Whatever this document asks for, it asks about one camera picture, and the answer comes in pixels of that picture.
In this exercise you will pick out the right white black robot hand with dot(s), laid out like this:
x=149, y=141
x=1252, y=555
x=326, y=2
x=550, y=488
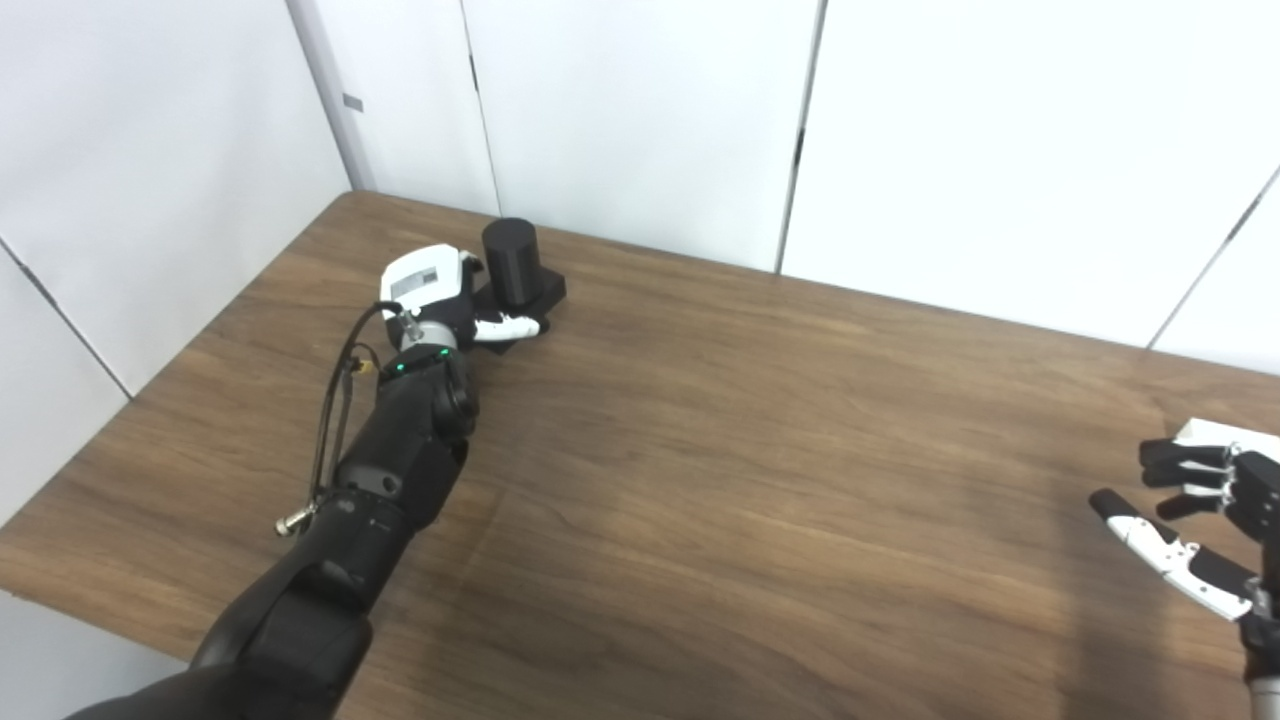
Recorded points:
x=1255, y=500

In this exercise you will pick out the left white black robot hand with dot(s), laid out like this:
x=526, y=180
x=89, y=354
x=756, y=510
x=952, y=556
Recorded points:
x=425, y=285

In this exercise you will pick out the white square piece with hole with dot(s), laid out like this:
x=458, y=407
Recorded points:
x=1215, y=435

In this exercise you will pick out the black cylinder peg with base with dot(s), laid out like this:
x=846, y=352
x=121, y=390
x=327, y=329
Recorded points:
x=510, y=262

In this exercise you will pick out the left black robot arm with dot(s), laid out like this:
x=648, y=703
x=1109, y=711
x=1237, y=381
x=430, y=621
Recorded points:
x=390, y=480

